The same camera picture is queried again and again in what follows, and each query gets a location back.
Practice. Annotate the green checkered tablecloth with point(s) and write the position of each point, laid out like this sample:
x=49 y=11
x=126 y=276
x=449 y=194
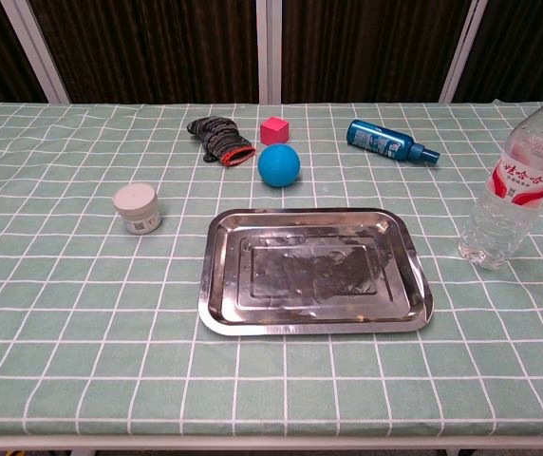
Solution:
x=86 y=309

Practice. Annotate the pink cube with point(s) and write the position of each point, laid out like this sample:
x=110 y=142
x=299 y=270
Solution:
x=274 y=130

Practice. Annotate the dark striped knit glove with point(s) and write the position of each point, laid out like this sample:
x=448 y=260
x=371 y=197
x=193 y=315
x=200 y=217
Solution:
x=219 y=138

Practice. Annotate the blue spray bottle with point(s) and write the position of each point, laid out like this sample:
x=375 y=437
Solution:
x=380 y=140

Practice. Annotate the blue ball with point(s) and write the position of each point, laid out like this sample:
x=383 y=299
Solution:
x=278 y=165

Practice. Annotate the stainless steel tray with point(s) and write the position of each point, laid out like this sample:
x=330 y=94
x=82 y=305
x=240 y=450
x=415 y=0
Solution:
x=309 y=271

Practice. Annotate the transparent plastic water bottle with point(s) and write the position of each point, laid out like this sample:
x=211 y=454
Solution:
x=509 y=199

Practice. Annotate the small white jar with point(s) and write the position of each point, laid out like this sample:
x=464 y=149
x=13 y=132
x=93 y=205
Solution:
x=136 y=209

